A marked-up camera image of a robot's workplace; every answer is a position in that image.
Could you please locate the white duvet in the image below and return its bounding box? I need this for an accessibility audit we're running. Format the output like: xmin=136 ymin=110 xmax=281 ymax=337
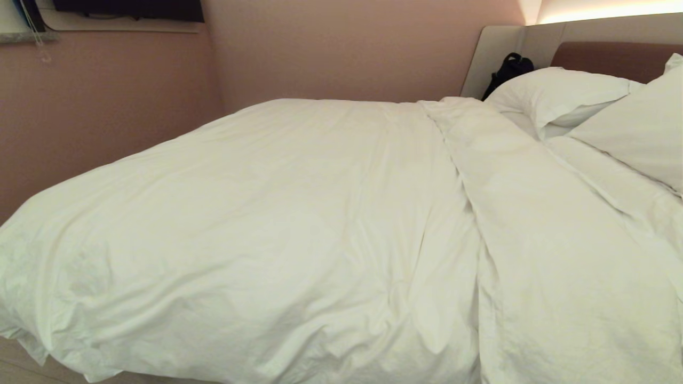
xmin=0 ymin=97 xmax=683 ymax=384

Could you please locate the white bed sheet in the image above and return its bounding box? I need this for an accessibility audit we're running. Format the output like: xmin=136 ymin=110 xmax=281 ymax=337
xmin=504 ymin=111 xmax=549 ymax=141

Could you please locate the black bag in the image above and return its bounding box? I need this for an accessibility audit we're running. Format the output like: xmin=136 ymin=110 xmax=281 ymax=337
xmin=481 ymin=52 xmax=535 ymax=101

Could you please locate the white pillow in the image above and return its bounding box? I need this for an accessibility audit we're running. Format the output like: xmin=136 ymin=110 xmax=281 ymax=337
xmin=566 ymin=53 xmax=683 ymax=194
xmin=485 ymin=66 xmax=645 ymax=140

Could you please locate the padded headboard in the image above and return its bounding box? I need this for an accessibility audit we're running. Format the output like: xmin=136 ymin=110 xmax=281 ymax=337
xmin=461 ymin=13 xmax=683 ymax=100

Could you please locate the grey stone shelf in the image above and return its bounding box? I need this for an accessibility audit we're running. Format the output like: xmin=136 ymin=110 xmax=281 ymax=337
xmin=0 ymin=31 xmax=60 ymax=44

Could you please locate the black wall television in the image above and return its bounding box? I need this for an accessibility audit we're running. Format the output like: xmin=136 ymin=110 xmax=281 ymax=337
xmin=52 ymin=0 xmax=205 ymax=23

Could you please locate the thin hanging cable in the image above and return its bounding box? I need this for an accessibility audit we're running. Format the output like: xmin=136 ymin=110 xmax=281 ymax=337
xmin=20 ymin=0 xmax=52 ymax=65

